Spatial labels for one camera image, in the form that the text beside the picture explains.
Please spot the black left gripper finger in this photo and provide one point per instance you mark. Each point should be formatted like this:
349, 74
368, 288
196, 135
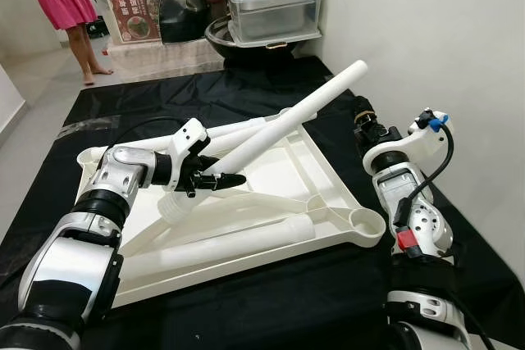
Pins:
225, 180
203, 153

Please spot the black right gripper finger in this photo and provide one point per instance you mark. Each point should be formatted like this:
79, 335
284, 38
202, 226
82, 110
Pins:
363, 110
422, 115

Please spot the white plastic children table top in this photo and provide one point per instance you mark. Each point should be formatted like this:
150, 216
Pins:
279, 178

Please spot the beige patterned cloth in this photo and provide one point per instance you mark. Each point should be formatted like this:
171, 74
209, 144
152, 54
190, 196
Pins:
156, 56

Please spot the black wok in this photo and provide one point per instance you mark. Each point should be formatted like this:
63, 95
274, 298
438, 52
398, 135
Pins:
246, 55

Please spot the clear plastic storage container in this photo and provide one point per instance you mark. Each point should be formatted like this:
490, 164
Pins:
275, 14

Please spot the black tablecloth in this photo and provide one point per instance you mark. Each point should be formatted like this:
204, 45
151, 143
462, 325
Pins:
246, 317

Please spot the red printed carton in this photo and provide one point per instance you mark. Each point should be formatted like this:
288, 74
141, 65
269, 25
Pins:
134, 18

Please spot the black plastic bag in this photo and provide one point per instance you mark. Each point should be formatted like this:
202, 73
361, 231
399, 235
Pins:
184, 2

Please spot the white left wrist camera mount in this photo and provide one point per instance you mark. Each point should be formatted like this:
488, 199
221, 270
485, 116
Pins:
190, 133

